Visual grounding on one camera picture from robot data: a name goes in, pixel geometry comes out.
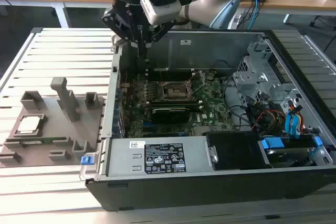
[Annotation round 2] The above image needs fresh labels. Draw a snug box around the thin wire locking lever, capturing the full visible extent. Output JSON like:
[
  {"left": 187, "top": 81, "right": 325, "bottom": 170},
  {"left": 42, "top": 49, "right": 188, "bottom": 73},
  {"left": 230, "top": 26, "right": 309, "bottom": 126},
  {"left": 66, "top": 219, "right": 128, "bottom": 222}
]
[{"left": 157, "top": 62, "right": 166, "bottom": 87}]

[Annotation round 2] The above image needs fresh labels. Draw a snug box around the metal socket cover frame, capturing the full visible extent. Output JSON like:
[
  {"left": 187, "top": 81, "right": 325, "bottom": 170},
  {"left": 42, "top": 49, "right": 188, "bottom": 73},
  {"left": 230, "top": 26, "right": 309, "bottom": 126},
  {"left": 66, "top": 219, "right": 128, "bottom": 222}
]
[{"left": 185, "top": 70, "right": 207, "bottom": 96}]

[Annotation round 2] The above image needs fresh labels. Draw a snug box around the silver CPU with green rim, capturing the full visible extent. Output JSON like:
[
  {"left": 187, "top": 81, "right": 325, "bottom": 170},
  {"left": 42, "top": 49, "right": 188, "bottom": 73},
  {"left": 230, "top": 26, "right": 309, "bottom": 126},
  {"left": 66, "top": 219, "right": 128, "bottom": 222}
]
[{"left": 17, "top": 116, "right": 41, "bottom": 133}]

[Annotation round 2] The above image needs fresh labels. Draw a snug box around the CPU socket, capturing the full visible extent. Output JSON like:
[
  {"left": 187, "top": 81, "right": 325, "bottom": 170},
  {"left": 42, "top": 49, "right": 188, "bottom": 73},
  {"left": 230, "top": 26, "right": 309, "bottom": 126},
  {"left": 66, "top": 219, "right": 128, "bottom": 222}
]
[{"left": 159, "top": 81, "right": 194, "bottom": 102}]

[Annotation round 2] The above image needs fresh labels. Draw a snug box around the white power strip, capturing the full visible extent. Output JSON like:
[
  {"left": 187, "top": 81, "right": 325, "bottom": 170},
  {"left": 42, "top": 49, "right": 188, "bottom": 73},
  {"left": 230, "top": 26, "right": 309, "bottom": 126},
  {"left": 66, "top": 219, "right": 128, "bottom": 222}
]
[{"left": 228, "top": 13, "right": 243, "bottom": 30}]

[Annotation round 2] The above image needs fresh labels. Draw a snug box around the black Quadro graphics card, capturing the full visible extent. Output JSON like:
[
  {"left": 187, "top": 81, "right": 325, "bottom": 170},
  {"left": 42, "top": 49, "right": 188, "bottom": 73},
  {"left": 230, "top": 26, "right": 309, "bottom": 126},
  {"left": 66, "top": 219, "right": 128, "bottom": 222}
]
[{"left": 150, "top": 106, "right": 192, "bottom": 124}]

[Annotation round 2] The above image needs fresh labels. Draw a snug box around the green Dell motherboard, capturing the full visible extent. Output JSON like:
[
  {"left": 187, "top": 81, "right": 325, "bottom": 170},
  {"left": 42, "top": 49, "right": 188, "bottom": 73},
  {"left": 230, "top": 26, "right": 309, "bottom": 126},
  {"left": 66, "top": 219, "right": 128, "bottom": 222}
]
[{"left": 115, "top": 69, "right": 237, "bottom": 138}]

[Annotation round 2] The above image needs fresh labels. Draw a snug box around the grey parts rack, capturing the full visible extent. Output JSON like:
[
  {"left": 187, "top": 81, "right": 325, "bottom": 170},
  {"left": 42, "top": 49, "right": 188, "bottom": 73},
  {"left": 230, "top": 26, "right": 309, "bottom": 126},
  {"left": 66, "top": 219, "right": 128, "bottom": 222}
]
[{"left": 0, "top": 77, "right": 107, "bottom": 169}]

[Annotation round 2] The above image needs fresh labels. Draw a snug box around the grey metal drive cage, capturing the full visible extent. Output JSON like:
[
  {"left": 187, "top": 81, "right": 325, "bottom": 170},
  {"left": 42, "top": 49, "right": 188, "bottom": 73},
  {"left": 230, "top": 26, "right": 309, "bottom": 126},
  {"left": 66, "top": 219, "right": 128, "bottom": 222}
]
[{"left": 232, "top": 39, "right": 313, "bottom": 112}]

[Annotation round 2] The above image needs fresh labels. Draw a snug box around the silver finned chipset heatsink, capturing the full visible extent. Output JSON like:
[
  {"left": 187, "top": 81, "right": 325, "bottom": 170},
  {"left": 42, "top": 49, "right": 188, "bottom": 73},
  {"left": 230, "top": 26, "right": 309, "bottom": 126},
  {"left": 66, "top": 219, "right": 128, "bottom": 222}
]
[{"left": 193, "top": 126, "right": 212, "bottom": 136}]

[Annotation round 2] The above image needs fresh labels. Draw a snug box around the grey power supply with label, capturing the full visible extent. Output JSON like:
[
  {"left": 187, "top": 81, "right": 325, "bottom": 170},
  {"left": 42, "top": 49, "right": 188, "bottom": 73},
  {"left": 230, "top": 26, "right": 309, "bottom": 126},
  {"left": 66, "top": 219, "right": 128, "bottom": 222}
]
[{"left": 106, "top": 136, "right": 213, "bottom": 177}]

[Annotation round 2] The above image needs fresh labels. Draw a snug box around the loose green RAM stick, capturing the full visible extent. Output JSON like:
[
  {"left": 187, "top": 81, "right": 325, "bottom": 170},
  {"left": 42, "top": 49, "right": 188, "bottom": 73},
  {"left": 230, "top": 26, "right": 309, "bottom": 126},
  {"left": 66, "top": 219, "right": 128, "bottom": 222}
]
[{"left": 7, "top": 136, "right": 69, "bottom": 146}]

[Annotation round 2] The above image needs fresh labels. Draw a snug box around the small blue plastic latch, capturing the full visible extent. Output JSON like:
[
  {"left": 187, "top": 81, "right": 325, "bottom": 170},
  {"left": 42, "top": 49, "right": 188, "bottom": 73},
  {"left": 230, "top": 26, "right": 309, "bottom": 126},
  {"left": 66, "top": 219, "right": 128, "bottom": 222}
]
[{"left": 80, "top": 155, "right": 94, "bottom": 166}]

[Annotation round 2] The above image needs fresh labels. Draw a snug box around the wooden desk with clutter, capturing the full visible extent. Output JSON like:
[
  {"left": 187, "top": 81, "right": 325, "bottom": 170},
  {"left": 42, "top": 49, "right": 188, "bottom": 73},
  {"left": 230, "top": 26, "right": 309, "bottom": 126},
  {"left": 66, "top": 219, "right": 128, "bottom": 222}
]
[{"left": 237, "top": 0, "right": 336, "bottom": 25}]

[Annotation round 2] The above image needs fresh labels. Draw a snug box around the black optical drive box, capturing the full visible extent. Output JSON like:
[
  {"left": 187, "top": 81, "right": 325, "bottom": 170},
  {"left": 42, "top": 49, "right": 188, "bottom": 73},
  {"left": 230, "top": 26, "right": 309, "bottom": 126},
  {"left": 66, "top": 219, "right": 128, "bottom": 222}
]
[{"left": 205, "top": 131, "right": 272, "bottom": 172}]

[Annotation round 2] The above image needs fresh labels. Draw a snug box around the open black PC case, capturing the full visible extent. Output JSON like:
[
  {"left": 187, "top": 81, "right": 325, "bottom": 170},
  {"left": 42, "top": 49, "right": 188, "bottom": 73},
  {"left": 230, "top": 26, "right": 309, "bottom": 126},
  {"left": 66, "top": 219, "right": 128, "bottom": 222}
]
[{"left": 78, "top": 28, "right": 336, "bottom": 212}]

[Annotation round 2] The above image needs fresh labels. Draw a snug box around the hard disk in blue carrier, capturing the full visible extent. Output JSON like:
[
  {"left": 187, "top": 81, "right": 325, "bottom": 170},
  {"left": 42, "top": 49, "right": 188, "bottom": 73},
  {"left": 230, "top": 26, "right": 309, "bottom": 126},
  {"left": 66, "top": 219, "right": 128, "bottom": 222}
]
[{"left": 258, "top": 134, "right": 323, "bottom": 169}]

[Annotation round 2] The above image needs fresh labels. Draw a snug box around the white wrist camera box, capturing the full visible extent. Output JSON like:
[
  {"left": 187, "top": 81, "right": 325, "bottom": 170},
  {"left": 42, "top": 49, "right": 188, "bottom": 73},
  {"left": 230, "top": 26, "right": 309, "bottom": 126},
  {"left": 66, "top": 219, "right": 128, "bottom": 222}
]
[{"left": 140, "top": 0, "right": 182, "bottom": 25}]

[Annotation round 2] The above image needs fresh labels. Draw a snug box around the thin black wire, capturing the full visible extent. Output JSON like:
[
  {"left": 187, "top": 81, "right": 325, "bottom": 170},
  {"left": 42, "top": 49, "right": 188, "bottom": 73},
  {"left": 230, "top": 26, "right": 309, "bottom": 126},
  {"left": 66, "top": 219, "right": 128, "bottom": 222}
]
[{"left": 212, "top": 60, "right": 233, "bottom": 76}]

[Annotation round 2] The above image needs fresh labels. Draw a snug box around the blue hanging cable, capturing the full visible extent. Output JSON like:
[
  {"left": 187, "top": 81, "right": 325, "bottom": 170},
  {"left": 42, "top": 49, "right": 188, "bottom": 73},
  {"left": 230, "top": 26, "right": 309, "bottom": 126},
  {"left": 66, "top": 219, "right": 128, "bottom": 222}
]
[{"left": 249, "top": 0, "right": 265, "bottom": 29}]

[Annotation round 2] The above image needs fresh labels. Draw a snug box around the black sleeved cable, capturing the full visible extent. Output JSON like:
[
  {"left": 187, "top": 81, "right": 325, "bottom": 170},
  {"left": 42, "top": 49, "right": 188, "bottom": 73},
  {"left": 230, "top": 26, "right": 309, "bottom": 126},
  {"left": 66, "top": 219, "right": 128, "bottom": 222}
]
[{"left": 222, "top": 74, "right": 254, "bottom": 132}]

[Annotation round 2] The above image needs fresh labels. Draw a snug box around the red yellow wire bundle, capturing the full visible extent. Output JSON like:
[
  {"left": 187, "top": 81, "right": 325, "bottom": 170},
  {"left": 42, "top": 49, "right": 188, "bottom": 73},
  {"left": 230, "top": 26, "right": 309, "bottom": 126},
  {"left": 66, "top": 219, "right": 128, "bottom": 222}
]
[{"left": 250, "top": 108, "right": 287, "bottom": 133}]

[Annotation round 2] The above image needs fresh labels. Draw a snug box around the blue flat data wire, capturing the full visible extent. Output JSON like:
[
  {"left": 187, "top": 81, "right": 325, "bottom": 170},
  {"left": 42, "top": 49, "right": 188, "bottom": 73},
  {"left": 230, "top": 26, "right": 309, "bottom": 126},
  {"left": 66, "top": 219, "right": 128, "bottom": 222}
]
[{"left": 285, "top": 104, "right": 304, "bottom": 140}]

